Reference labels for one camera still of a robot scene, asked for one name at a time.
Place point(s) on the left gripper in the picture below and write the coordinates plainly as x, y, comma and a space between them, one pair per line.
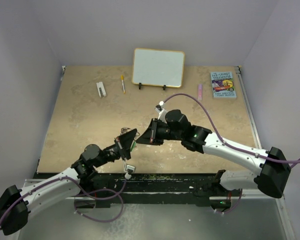
124, 141

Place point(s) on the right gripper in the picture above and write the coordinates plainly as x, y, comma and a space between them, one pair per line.
151, 136

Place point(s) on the key with green tag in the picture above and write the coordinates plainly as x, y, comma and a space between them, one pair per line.
133, 146

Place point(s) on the keyring with tagged keys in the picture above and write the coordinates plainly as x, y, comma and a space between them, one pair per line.
124, 130

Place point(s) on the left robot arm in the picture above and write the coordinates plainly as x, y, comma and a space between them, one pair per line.
17, 205

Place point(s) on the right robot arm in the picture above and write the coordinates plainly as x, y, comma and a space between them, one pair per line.
204, 141

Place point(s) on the white eraser block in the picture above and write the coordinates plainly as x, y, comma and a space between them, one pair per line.
101, 89

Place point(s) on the yellow white marker pen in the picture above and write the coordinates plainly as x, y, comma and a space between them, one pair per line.
123, 84

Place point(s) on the pink highlighter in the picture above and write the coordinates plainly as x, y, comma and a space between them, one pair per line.
200, 92

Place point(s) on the small whiteboard on stand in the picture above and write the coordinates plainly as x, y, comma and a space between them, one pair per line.
158, 68

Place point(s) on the blue paperback book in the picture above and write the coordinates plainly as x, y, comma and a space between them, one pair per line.
223, 84

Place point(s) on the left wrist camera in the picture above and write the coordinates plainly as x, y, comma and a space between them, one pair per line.
128, 170

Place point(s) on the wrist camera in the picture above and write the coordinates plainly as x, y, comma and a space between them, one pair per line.
128, 170
160, 109

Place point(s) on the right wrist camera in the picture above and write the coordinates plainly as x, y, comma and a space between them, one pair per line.
160, 109

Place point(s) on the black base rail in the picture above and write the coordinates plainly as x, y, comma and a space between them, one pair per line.
199, 189

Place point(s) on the aluminium frame rail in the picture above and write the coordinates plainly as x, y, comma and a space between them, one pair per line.
252, 125

